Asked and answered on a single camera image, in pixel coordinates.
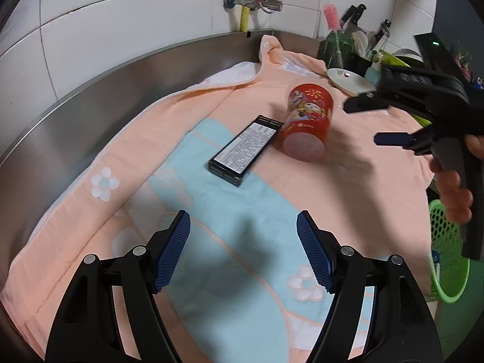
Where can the green glass jar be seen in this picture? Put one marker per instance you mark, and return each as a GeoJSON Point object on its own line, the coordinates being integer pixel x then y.
{"type": "Point", "coordinates": [336, 51]}

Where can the green plastic mesh basket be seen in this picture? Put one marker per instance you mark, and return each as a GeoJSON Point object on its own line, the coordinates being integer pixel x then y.
{"type": "Point", "coordinates": [442, 283]}

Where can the white dish with red mark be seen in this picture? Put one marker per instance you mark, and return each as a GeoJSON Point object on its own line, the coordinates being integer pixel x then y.
{"type": "Point", "coordinates": [348, 79]}

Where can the person's right hand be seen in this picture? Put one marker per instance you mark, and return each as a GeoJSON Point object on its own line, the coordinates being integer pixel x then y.
{"type": "Point", "coordinates": [453, 200]}

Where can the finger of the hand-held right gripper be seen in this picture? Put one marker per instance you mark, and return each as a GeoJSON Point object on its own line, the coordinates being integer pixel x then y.
{"type": "Point", "coordinates": [363, 102]}
{"type": "Point", "coordinates": [393, 138]}

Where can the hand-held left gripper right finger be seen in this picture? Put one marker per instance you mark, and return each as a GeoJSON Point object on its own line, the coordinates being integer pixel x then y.
{"type": "Point", "coordinates": [314, 249]}

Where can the red cartoon print cup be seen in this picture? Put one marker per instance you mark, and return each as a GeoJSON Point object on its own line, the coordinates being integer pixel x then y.
{"type": "Point", "coordinates": [306, 121]}

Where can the pink bottle brush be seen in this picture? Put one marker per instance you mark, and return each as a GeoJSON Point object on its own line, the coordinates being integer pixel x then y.
{"type": "Point", "coordinates": [331, 15]}

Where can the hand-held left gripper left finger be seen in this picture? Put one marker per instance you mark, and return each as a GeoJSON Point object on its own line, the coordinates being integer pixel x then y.
{"type": "Point", "coordinates": [174, 249]}

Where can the teal pump bottle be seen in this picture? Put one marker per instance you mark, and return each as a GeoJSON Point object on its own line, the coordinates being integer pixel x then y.
{"type": "Point", "coordinates": [373, 73]}

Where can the black rectangular box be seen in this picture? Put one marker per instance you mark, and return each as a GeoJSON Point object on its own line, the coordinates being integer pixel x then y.
{"type": "Point", "coordinates": [245, 147]}

